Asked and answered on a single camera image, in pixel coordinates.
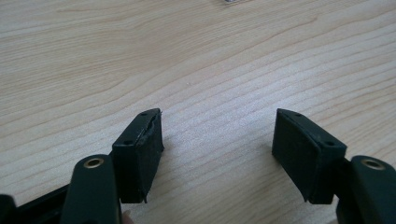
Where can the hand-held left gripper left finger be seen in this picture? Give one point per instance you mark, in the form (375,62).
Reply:
(134,161)

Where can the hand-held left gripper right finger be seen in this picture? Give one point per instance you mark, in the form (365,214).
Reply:
(308,155)

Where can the clear acrylic rack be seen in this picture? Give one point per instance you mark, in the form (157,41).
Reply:
(231,1)

